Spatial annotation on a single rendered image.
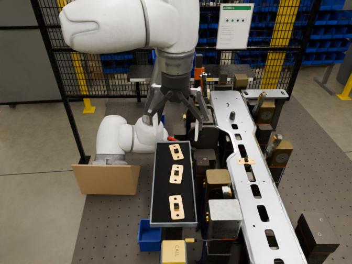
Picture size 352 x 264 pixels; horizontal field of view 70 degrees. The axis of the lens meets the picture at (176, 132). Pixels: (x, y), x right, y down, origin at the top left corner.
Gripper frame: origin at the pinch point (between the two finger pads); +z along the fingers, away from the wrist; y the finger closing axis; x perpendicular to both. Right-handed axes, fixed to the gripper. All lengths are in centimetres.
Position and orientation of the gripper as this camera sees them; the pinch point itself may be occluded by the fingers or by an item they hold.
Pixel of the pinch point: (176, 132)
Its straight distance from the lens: 76.7
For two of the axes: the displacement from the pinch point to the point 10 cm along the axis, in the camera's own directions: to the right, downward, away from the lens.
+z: 0.0, 7.8, 6.2
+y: 9.9, 1.1, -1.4
